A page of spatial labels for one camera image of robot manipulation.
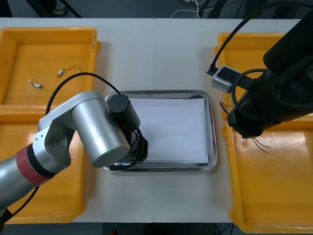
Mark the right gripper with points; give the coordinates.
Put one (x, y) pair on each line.
(254, 115)

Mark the steel tray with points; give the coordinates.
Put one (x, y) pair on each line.
(213, 122)

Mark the yellow-orange plastic bin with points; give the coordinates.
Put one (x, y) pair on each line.
(269, 183)
(49, 49)
(244, 56)
(61, 191)

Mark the metal solenoid white label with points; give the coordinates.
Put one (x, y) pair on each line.
(59, 72)

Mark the white paper sheet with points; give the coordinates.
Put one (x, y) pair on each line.
(171, 129)

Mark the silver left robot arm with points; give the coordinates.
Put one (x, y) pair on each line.
(97, 127)

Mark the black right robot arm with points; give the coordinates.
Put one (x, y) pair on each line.
(293, 49)

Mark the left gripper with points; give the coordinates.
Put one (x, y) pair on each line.
(141, 149)

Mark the person's foot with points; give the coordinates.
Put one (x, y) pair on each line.
(60, 8)

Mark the small metal solenoid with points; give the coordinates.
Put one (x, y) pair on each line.
(36, 85)

